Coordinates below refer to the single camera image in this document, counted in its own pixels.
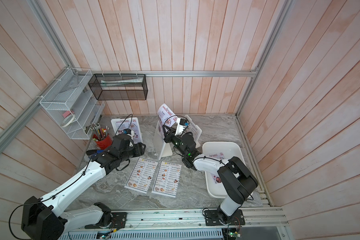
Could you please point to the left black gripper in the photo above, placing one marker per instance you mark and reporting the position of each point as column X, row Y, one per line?
column 139, row 149

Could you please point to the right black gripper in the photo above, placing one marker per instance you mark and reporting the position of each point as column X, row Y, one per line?
column 170, row 138

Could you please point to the old dim sum menu sheet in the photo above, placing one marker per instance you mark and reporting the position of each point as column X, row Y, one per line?
column 167, row 179

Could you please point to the pink new menu sheet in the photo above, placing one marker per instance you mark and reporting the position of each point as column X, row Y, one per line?
column 133, row 126
column 166, row 116

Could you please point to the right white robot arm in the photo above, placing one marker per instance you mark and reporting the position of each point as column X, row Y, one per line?
column 237, row 179

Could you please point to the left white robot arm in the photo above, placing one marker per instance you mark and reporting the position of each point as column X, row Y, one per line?
column 46, row 218

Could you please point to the pink menu sheet in tray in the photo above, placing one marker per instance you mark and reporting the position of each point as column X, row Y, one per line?
column 214, row 175

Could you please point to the blue white stapler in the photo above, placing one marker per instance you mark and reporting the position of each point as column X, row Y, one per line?
column 92, row 153

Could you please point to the red pencil cup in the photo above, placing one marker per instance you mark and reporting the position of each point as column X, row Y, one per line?
column 101, row 136

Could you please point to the white plastic tray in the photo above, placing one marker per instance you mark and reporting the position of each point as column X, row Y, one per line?
column 220, row 150

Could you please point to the white tape roll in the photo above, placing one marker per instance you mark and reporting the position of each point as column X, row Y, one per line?
column 68, row 120

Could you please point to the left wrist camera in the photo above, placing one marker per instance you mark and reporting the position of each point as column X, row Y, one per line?
column 128, row 132

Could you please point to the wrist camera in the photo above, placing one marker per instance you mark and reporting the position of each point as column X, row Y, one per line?
column 182, row 124
column 128, row 132

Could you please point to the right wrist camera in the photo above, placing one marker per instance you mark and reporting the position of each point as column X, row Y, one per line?
column 182, row 124

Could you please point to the white wire wall shelf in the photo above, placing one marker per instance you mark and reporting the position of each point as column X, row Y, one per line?
column 70, row 94

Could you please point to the black mesh wall basket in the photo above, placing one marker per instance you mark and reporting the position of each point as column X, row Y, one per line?
column 119, row 87

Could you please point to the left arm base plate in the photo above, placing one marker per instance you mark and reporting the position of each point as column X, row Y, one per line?
column 117, row 221

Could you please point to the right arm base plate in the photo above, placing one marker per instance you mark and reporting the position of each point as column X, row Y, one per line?
column 218, row 218

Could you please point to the aluminium rail base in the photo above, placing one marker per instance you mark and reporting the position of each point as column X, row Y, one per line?
column 163, row 219

